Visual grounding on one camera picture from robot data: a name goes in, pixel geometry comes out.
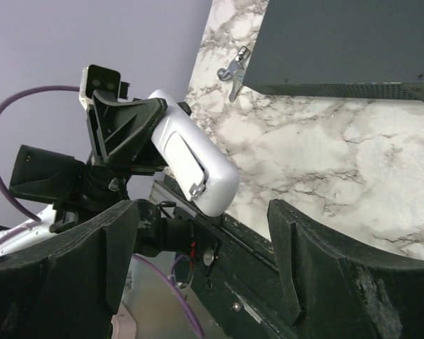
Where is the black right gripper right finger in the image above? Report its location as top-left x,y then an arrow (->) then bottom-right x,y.
267,199 -> 424,338

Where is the silver metal bracket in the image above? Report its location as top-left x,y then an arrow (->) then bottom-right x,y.
217,46 -> 251,102

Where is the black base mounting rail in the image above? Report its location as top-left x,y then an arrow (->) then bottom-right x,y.
150,177 -> 298,338

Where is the white remote control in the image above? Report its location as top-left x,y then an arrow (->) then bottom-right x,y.
149,90 -> 240,217

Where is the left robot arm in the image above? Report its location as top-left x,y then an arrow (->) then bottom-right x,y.
0,90 -> 168,260

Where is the dark network switch box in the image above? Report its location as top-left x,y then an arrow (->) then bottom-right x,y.
244,1 -> 424,102

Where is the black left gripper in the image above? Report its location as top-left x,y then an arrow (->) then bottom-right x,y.
86,90 -> 169,176

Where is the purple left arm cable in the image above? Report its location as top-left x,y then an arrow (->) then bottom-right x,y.
0,85 -> 206,339

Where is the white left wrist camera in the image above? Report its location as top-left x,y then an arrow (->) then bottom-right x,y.
78,64 -> 129,109

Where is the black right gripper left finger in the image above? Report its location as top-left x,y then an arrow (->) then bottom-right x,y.
0,201 -> 138,338

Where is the white battery compartment cover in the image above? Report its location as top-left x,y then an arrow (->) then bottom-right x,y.
164,132 -> 205,201

